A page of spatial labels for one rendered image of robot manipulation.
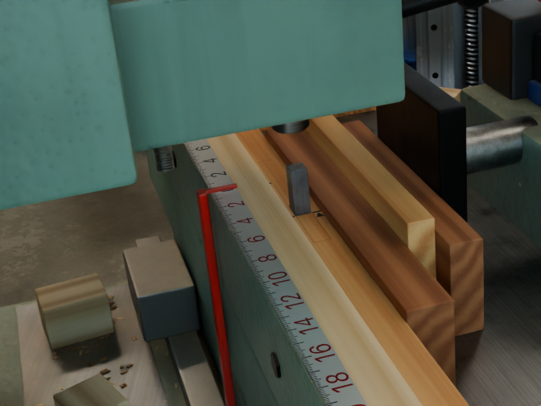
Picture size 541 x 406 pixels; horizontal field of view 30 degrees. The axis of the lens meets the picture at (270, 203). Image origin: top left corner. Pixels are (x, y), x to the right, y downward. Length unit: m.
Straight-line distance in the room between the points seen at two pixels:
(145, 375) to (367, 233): 0.23
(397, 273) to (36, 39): 0.18
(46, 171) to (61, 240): 2.26
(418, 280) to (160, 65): 0.15
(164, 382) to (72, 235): 2.05
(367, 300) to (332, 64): 0.11
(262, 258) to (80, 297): 0.27
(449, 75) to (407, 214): 0.80
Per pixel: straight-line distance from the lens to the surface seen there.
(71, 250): 2.62
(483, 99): 0.60
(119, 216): 2.75
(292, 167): 0.51
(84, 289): 0.71
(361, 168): 0.53
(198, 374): 0.63
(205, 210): 0.51
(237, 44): 0.45
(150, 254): 0.69
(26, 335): 0.73
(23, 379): 0.69
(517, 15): 0.59
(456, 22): 1.28
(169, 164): 0.55
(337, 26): 0.46
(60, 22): 0.40
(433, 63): 1.25
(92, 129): 0.42
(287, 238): 0.48
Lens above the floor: 1.17
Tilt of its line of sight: 26 degrees down
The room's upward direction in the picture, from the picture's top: 6 degrees counter-clockwise
